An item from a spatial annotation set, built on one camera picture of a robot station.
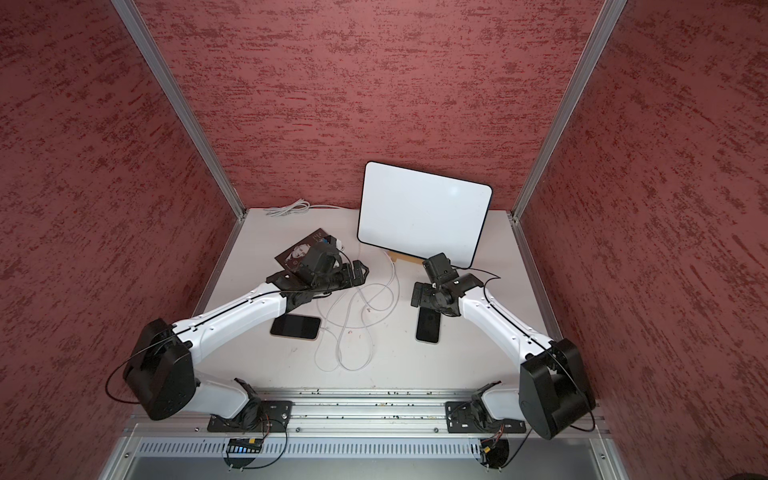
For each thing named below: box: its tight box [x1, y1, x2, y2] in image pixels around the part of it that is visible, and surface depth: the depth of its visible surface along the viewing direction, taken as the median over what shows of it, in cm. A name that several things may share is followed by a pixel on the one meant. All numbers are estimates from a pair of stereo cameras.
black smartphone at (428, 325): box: [416, 307, 441, 343], surface depth 91 cm
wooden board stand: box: [387, 250, 424, 265], surface depth 103 cm
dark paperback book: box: [274, 228, 328, 273], surface depth 109 cm
